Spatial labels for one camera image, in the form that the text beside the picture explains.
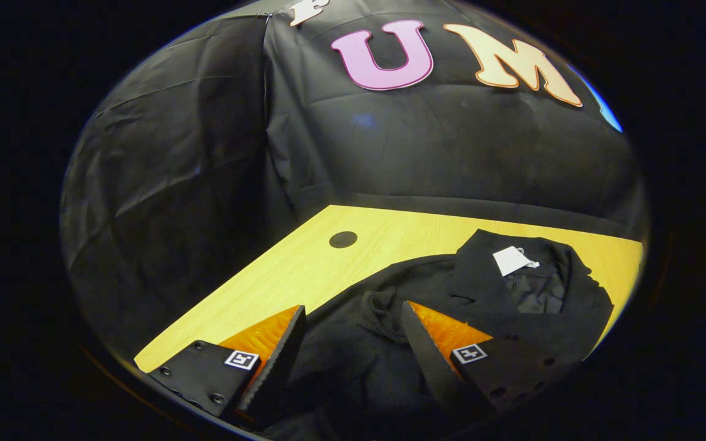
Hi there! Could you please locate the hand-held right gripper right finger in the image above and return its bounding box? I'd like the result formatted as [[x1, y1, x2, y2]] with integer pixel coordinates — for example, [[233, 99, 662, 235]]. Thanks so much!
[[401, 300, 582, 423]]

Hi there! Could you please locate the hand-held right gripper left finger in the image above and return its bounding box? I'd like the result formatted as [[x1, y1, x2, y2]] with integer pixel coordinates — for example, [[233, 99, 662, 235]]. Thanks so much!
[[148, 304, 306, 429]]

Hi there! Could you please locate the black buttoned garment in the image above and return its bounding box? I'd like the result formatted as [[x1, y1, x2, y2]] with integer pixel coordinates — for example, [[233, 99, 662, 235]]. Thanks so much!
[[261, 230, 615, 441]]

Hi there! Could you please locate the black backdrop cloth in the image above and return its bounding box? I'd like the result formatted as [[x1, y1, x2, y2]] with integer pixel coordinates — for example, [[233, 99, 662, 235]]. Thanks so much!
[[60, 0, 648, 368]]

